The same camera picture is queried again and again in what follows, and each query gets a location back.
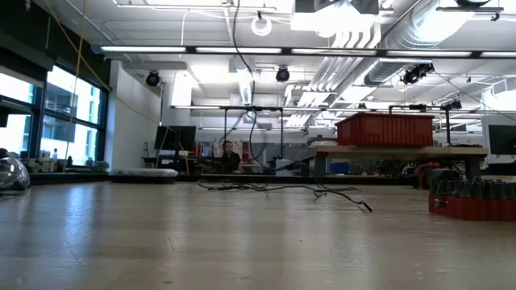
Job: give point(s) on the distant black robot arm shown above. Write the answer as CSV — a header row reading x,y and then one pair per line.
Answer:
x,y
275,163

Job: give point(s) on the person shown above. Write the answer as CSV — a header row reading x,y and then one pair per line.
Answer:
x,y
230,161

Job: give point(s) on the white appliance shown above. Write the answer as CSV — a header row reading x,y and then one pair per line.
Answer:
x,y
288,167

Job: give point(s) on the black computer monitor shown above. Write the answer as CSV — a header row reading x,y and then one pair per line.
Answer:
x,y
175,138
503,139

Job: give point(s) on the blue storage bin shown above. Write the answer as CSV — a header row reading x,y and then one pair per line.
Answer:
x,y
339,168

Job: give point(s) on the long ceiling light bar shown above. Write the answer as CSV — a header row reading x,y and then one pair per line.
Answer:
x,y
282,50

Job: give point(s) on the red ribbed storage bin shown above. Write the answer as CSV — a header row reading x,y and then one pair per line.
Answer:
x,y
383,131

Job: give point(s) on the wooden workbench on casters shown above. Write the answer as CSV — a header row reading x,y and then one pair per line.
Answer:
x,y
403,152

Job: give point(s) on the large glass window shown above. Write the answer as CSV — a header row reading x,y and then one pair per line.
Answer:
x,y
72,104

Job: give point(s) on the red bit holder block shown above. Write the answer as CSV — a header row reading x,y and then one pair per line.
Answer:
x,y
471,209

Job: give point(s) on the black gantry frame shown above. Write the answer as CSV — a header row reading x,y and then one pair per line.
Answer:
x,y
266,108

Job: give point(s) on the black ceiling camera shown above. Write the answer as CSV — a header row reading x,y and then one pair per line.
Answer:
x,y
415,73
282,75
152,79

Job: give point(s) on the black aluminium table frame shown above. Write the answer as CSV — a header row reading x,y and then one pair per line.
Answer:
x,y
121,179

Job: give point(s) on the black camera stand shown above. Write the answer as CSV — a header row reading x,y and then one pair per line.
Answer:
x,y
447,125

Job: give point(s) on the silver round air duct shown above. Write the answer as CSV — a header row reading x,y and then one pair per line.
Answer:
x,y
423,24

